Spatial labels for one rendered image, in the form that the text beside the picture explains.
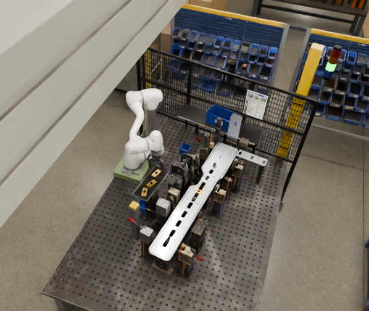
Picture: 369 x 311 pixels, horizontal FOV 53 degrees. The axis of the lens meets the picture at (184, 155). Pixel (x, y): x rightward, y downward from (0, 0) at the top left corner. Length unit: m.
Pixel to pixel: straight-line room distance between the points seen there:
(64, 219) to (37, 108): 4.13
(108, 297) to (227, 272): 0.96
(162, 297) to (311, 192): 2.50
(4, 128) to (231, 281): 2.97
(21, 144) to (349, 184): 4.97
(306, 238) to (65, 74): 4.20
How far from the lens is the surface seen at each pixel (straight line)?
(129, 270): 3.17
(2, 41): 0.26
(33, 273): 4.14
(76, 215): 4.41
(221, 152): 3.60
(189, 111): 3.96
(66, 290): 3.18
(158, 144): 2.84
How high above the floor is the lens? 3.51
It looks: 45 degrees down
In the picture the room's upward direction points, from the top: 4 degrees clockwise
